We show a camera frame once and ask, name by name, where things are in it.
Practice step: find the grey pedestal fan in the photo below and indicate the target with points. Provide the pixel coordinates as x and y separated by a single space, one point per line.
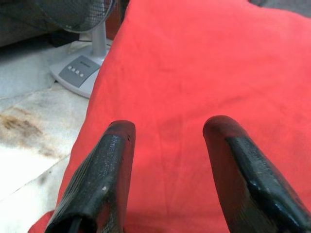
77 72

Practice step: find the red pillow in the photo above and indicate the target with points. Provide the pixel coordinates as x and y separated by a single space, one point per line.
194 68

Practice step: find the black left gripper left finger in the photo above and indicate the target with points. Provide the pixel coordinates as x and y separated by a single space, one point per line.
102 174

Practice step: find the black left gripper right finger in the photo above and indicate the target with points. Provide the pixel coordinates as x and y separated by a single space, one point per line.
245 182

